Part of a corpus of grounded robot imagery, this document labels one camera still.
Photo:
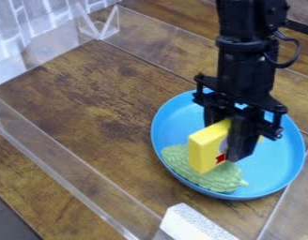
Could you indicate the yellow block with label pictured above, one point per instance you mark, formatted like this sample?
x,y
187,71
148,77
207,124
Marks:
x,y
212,145

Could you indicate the green bitter melon toy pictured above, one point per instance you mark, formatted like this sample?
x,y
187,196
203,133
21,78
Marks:
x,y
223,179

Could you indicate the black bar on floor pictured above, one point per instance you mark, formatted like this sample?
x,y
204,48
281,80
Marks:
x,y
298,26

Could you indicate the clear acrylic enclosure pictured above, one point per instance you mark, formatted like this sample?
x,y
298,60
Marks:
x,y
82,87

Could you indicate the blue oval tray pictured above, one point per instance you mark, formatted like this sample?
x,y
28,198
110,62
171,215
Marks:
x,y
270,169

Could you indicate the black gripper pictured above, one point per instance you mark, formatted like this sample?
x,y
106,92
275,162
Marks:
x,y
238,94

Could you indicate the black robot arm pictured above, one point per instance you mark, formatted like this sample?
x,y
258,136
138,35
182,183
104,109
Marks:
x,y
250,19

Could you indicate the white foam block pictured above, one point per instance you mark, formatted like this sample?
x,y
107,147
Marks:
x,y
184,224

